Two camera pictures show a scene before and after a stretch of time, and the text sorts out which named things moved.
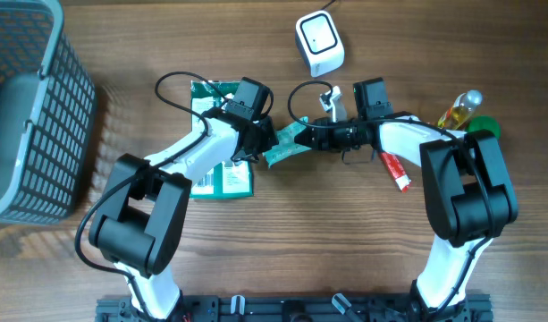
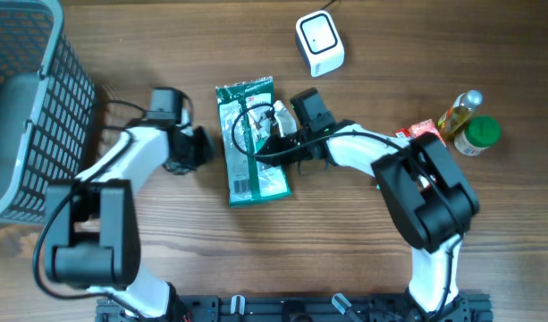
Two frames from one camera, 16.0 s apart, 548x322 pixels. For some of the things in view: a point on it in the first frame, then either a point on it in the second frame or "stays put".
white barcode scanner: [318, 42] stays put
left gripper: [271, 138] to [199, 133]
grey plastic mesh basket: [41, 101] stays put
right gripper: [324, 136] to [274, 141]
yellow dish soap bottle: [461, 110] stays put
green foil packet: [234, 179] to [245, 122]
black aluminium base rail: [300, 308] stays put
